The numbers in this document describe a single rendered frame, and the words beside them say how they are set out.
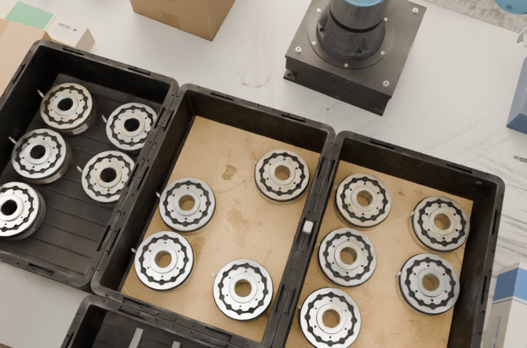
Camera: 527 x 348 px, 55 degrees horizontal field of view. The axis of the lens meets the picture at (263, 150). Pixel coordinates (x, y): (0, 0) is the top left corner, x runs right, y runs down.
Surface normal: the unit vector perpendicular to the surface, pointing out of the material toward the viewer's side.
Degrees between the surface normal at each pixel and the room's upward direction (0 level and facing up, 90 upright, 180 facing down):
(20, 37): 0
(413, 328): 0
